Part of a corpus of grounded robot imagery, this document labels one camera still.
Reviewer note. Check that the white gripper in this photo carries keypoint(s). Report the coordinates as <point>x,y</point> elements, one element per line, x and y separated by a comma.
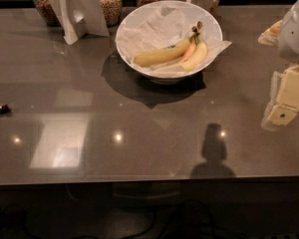
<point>295,37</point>

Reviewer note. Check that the yellow banana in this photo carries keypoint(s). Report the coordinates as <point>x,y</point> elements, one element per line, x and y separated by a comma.
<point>167,54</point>
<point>199,54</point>

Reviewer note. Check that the white ceramic bowl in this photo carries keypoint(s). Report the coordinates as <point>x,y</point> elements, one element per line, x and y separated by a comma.
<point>161,24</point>

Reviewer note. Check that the far right glass jar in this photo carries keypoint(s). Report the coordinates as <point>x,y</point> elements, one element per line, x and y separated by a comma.
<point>214,5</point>

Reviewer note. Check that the white paper liner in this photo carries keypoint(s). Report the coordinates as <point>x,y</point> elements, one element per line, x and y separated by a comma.
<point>168,41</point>

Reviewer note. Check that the middle glass jar of grains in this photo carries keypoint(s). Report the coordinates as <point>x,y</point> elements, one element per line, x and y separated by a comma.
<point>112,10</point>

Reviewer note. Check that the white folded card stand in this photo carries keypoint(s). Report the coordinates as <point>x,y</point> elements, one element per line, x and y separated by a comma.
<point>80,17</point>

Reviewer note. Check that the left glass jar of nuts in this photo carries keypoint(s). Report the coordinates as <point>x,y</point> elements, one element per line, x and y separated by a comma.
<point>46,11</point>

